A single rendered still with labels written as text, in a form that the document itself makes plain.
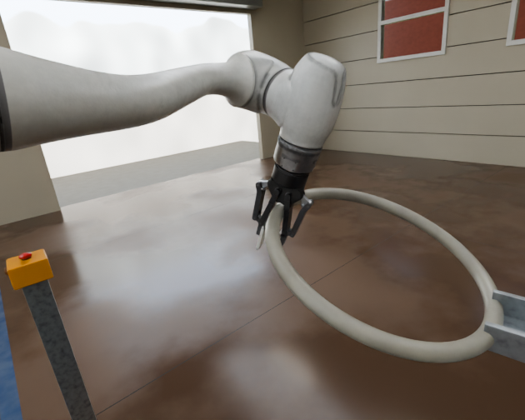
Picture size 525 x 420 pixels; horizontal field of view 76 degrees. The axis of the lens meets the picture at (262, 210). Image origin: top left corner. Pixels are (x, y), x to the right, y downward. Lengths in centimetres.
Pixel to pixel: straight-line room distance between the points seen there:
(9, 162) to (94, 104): 589
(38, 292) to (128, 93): 114
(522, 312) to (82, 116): 77
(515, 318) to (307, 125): 53
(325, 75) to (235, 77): 17
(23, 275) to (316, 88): 116
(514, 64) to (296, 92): 642
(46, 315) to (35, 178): 492
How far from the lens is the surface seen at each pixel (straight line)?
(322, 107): 61
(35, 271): 143
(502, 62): 700
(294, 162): 66
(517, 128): 697
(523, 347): 71
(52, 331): 156
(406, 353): 59
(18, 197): 636
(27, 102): 39
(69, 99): 40
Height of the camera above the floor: 157
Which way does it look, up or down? 20 degrees down
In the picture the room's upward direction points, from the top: 5 degrees counter-clockwise
